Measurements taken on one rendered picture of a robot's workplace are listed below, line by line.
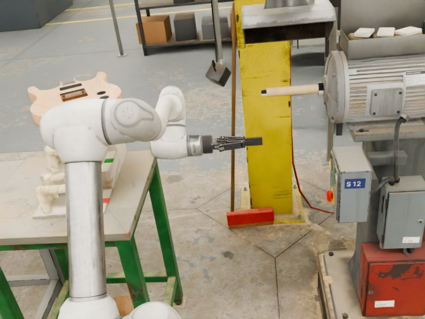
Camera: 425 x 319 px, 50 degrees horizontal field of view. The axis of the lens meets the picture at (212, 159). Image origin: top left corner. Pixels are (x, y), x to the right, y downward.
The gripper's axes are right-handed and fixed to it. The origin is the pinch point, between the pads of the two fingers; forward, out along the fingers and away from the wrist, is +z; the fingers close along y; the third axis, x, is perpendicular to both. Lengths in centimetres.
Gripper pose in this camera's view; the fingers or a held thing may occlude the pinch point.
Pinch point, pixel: (253, 141)
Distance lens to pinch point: 182.2
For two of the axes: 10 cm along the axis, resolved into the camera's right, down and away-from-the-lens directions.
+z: 9.9, -0.6, -1.1
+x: -0.9, -9.3, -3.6
